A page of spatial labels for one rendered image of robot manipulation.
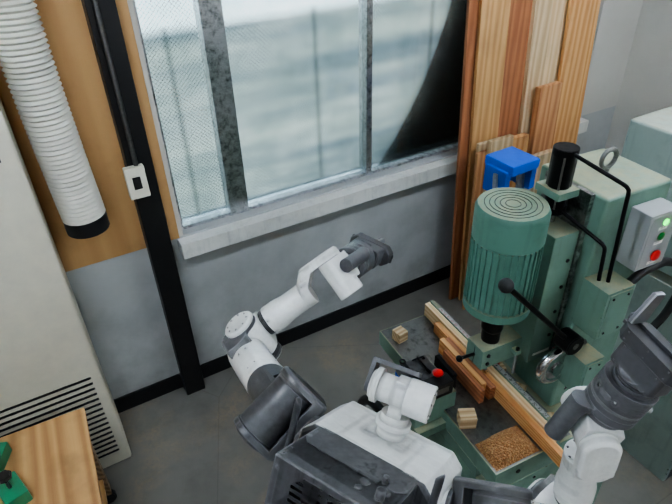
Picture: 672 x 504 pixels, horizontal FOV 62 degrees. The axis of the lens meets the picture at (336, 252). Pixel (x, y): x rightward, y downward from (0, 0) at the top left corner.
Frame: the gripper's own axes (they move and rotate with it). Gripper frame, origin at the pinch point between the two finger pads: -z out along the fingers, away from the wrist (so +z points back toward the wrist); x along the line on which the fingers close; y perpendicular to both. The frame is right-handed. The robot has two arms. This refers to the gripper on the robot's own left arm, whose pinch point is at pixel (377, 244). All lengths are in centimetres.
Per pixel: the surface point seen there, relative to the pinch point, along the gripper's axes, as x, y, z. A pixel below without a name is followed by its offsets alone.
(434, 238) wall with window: -22, -64, -172
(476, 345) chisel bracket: 34.7, -17.4, -5.7
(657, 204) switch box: 58, 33, -19
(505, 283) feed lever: 35.9, 13.3, 16.7
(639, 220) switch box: 56, 29, -14
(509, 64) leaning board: -17, 40, -167
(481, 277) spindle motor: 29.4, 6.3, 3.8
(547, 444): 61, -28, 3
